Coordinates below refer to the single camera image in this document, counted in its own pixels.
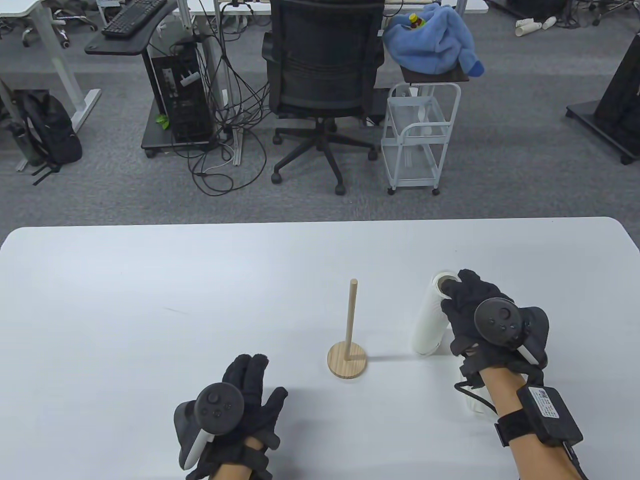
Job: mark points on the person's right hand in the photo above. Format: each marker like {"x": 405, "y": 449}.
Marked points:
{"x": 465, "y": 310}

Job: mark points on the person's left hand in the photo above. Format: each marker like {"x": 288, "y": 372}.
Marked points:
{"x": 250, "y": 380}

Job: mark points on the white paper towel roll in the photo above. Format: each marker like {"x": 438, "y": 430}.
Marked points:
{"x": 427, "y": 325}

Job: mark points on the pile of paper towel sheets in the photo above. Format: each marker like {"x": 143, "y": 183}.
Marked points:
{"x": 472, "y": 402}

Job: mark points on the wooden paper towel holder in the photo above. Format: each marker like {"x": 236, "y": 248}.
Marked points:
{"x": 347, "y": 367}

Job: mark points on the person's left forearm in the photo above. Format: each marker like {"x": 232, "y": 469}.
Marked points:
{"x": 232, "y": 472}

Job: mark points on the person's right forearm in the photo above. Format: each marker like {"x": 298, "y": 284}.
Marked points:
{"x": 505, "y": 400}

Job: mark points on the black right hand controller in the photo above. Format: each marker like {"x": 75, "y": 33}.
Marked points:
{"x": 497, "y": 320}

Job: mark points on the black hand controller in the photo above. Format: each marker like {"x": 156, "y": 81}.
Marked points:
{"x": 217, "y": 407}
{"x": 497, "y": 320}

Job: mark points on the black left hand controller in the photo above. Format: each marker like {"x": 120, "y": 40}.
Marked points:
{"x": 217, "y": 407}

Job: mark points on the black right wrist sensor box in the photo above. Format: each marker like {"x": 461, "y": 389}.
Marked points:
{"x": 547, "y": 415}

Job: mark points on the brown stool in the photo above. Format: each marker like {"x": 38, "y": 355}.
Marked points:
{"x": 450, "y": 76}

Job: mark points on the black wheeled computer platform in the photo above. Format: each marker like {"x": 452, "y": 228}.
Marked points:
{"x": 155, "y": 137}

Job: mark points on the black floor stand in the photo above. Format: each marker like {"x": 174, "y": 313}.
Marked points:
{"x": 620, "y": 90}

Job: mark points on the blue fleece jacket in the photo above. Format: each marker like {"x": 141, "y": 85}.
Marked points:
{"x": 435, "y": 40}

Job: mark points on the green plant leaf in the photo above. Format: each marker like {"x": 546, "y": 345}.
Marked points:
{"x": 162, "y": 121}

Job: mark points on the white paper cup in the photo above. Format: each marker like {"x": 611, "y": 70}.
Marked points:
{"x": 525, "y": 22}
{"x": 527, "y": 31}
{"x": 549, "y": 22}

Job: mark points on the black computer tower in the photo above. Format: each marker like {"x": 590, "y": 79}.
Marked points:
{"x": 182, "y": 95}

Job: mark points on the yellow capped bottle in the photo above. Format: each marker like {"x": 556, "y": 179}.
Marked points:
{"x": 414, "y": 20}

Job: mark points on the black office chair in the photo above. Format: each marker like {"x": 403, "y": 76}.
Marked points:
{"x": 325, "y": 50}

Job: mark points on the black backpack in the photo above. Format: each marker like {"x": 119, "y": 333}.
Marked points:
{"x": 50, "y": 130}

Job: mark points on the grey water bottle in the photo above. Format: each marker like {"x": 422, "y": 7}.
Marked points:
{"x": 22, "y": 145}

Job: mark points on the black keyboard tray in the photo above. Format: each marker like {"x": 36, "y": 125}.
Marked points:
{"x": 117, "y": 46}

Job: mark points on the white desk with slanted leg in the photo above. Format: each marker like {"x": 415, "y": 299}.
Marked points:
{"x": 60, "y": 65}

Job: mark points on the black keyboard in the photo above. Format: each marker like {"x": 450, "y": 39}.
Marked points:
{"x": 132, "y": 17}

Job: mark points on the chrome chair base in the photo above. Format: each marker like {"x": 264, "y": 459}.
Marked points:
{"x": 61, "y": 35}
{"x": 75, "y": 19}

